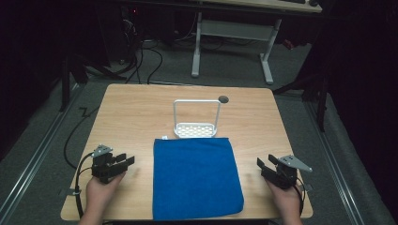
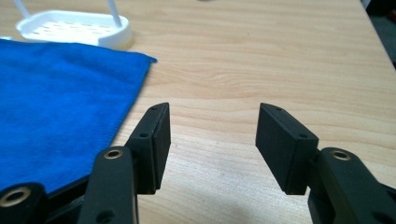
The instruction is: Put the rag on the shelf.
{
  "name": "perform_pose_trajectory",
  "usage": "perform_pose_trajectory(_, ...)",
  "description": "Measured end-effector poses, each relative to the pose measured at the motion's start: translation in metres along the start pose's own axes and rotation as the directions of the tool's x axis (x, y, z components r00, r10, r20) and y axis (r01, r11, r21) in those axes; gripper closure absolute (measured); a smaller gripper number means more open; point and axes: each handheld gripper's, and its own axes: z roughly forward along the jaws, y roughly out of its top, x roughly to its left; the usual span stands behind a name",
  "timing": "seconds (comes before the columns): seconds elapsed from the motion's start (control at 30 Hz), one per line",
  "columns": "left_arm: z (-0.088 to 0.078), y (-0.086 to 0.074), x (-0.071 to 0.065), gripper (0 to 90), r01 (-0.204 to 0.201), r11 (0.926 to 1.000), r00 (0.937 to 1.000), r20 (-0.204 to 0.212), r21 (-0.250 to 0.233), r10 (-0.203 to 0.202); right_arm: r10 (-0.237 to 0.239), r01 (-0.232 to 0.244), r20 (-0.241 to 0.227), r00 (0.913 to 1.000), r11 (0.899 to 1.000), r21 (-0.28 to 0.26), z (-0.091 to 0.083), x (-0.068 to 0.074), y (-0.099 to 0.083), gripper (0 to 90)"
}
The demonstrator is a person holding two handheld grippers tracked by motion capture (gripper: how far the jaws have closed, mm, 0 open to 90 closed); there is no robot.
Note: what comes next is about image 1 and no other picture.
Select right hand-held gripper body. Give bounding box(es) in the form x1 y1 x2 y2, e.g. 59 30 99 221
265 155 314 191

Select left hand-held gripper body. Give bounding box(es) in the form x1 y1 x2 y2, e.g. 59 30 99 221
91 143 127 185

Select blue towel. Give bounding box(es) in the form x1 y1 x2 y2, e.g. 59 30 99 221
152 135 245 221

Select white towel rack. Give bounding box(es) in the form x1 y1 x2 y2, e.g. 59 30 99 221
173 98 222 139

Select person's left hand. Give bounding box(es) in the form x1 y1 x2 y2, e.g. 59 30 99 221
84 171 127 215

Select person's right hand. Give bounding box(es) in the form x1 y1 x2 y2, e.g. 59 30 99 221
265 179 304 218

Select black metal stand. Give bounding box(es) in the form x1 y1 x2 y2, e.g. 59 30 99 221
58 51 128 113
271 59 331 133

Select dark computer tower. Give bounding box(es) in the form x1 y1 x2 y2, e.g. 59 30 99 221
116 4 142 64

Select white-legged desk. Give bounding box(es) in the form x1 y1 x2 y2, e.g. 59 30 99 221
190 0 323 86

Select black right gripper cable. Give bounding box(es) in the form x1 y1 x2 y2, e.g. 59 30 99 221
295 176 307 217

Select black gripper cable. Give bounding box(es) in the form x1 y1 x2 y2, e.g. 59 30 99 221
74 151 95 219
295 176 307 217

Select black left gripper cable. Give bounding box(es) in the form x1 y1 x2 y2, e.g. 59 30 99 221
74 151 95 219

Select black floor cable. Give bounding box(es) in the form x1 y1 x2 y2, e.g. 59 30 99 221
63 106 100 171

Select grey metal floor rail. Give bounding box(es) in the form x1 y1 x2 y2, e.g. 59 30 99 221
303 100 365 225
0 83 83 219

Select bundle of black cables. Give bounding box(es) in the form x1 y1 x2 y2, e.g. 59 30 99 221
123 18 164 85

